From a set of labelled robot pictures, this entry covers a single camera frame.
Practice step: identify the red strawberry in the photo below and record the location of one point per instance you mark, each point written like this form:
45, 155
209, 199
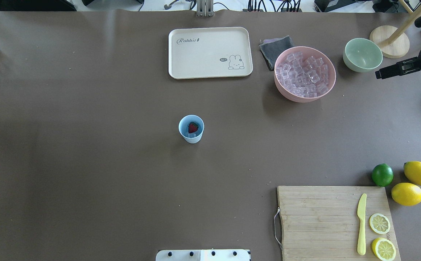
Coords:
193, 127

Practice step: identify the light blue cup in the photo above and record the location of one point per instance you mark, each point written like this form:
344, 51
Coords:
183, 124

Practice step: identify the clear ice cubes pile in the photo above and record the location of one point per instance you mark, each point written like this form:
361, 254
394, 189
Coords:
304, 76

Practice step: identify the wooden mug tree stand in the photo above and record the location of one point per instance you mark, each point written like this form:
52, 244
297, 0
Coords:
389, 41

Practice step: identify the green bowl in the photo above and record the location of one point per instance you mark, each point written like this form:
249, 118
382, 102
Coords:
362, 55

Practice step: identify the whole lemon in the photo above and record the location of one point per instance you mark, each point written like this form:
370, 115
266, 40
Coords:
406, 194
412, 171

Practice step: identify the pink bowl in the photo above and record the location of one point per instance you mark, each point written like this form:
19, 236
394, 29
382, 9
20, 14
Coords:
307, 51

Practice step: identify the green lime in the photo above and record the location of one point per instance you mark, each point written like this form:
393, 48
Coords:
382, 175

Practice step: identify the grey folded cloth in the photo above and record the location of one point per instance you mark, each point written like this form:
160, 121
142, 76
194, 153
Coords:
272, 48

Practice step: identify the yellow plastic knife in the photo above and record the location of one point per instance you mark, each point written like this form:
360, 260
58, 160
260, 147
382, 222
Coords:
361, 214

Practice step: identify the lemon slice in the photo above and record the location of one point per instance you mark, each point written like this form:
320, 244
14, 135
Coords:
379, 223

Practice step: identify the wooden cutting board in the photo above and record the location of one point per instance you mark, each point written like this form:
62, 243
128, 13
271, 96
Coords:
320, 223

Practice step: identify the lemon half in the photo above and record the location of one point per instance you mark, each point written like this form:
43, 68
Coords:
384, 249

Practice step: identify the cream rabbit tray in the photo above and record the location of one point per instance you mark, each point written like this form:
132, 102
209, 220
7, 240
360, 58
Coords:
199, 53

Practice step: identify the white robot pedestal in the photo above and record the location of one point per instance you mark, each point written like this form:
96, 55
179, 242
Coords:
204, 255

